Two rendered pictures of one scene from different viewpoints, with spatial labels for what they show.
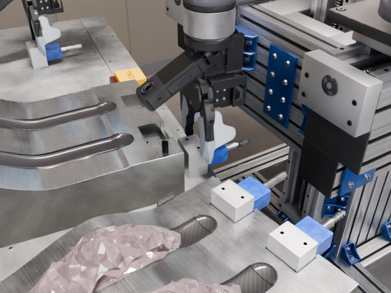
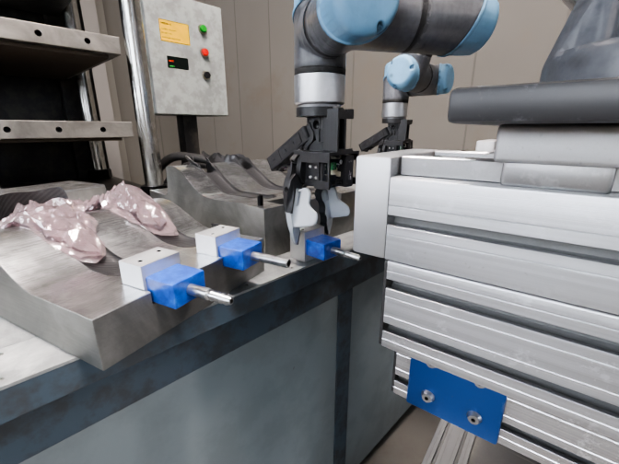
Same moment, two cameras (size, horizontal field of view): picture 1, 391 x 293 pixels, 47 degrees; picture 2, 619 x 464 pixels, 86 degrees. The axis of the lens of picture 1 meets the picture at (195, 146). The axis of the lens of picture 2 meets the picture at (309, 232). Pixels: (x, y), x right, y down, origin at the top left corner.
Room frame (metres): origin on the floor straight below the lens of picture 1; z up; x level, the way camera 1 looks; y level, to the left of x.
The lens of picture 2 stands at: (0.41, -0.50, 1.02)
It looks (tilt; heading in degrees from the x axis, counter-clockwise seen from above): 17 degrees down; 67
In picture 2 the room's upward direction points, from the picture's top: straight up
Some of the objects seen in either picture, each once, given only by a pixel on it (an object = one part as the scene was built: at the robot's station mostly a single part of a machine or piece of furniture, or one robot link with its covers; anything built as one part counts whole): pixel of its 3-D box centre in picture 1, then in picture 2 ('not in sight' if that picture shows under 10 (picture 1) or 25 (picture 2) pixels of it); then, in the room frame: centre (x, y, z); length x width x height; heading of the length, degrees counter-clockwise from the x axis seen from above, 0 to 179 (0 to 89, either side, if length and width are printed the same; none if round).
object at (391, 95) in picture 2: not in sight; (397, 83); (1.05, 0.37, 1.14); 0.09 x 0.08 x 0.11; 116
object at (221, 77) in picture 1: (212, 69); (322, 149); (0.63, -0.03, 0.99); 0.09 x 0.08 x 0.12; 114
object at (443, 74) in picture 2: not in sight; (427, 79); (1.08, 0.27, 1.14); 0.11 x 0.11 x 0.08; 26
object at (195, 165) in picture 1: (217, 149); (328, 248); (0.63, -0.04, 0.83); 0.13 x 0.05 x 0.05; 114
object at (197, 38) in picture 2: not in sight; (194, 195); (0.49, 1.03, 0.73); 0.30 x 0.22 x 1.47; 23
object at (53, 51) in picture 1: (56, 50); not in sight; (1.06, 0.35, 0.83); 0.13 x 0.05 x 0.05; 117
